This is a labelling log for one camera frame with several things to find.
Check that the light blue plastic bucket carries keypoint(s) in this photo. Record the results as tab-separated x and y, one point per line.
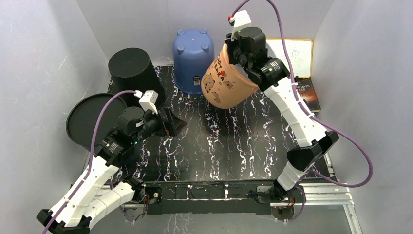
193	53

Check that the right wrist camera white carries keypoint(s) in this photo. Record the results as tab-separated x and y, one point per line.
239	21

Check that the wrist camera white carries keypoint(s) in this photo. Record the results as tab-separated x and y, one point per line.
239	21
147	100

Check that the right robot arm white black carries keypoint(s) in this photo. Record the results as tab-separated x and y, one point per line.
313	140

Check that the black ribbed plastic bucket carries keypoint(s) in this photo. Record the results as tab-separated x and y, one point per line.
132	69

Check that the Three Days To See book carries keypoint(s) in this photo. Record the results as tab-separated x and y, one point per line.
307	92

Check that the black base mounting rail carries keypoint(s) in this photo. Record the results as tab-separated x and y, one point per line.
220	197

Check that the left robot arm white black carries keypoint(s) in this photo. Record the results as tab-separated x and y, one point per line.
78	211

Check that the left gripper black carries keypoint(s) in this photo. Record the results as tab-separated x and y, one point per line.
177	125

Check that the large dark blue bucket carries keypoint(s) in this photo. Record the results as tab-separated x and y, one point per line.
82	119

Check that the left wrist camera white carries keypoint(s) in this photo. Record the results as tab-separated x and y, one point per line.
147	100

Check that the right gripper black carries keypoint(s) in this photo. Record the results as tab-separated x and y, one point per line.
231	45

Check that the small whiteboard yellow frame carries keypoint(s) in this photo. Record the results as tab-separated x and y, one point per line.
300	52

